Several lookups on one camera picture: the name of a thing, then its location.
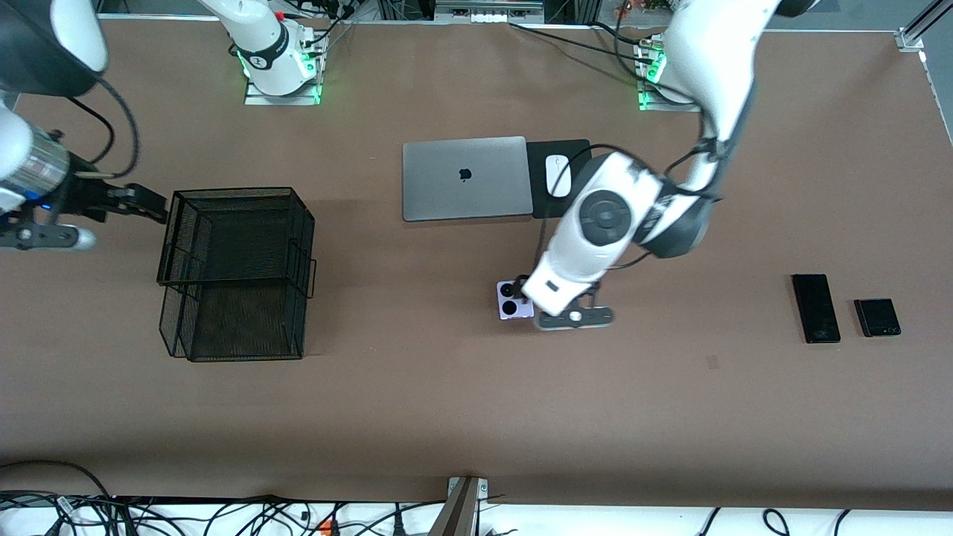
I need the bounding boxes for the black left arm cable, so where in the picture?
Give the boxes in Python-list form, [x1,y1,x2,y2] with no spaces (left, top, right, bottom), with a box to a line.
[530,138,717,282]

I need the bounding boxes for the black mouse pad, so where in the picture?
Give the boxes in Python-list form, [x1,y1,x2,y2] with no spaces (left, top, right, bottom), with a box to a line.
[526,138,596,220]

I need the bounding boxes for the black cable on table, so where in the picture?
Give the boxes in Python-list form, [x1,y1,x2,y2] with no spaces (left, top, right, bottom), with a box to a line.
[509,21,656,64]

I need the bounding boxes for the tangled black cables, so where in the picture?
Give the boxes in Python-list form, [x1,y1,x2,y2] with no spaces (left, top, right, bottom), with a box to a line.
[0,491,447,536]

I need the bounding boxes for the lilac flip phone round lenses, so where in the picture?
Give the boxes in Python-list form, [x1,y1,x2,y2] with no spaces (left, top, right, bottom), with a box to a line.
[497,280,535,322]

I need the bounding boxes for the long black slab phone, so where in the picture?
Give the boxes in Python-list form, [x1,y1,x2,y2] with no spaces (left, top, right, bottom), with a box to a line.
[791,273,842,345]

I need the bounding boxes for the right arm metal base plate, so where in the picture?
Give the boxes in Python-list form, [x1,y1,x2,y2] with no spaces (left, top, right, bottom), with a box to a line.
[244,30,328,106]

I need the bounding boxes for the black two-tier mesh tray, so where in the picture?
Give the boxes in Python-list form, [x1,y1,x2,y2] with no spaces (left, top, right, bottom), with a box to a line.
[156,186,318,363]

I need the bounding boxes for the metal camera post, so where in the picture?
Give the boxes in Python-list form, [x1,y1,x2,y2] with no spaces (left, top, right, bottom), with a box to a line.
[430,476,490,536]

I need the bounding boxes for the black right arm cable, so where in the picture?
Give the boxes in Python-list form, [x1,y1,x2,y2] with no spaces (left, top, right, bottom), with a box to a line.
[63,74,142,179]

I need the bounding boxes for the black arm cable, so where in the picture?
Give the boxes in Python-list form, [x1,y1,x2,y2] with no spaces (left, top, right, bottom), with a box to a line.
[530,138,717,282]
[63,74,142,179]

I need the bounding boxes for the white computer mouse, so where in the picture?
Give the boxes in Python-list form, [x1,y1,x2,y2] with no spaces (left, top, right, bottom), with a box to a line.
[545,154,573,199]

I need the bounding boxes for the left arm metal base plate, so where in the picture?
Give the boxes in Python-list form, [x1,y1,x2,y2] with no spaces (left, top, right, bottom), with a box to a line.
[637,37,704,112]

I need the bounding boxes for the small black flip phone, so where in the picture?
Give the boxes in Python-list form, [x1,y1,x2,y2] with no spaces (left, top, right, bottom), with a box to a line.
[853,298,902,338]

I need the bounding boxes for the white power strip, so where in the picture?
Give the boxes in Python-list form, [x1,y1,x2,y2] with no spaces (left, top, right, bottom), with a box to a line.
[436,0,544,23]

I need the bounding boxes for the silver closed laptop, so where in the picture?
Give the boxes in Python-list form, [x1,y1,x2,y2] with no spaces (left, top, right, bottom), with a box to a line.
[402,135,535,223]

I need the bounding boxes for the black arched cable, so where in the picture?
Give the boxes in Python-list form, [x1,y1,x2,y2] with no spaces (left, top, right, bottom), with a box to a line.
[0,460,112,498]

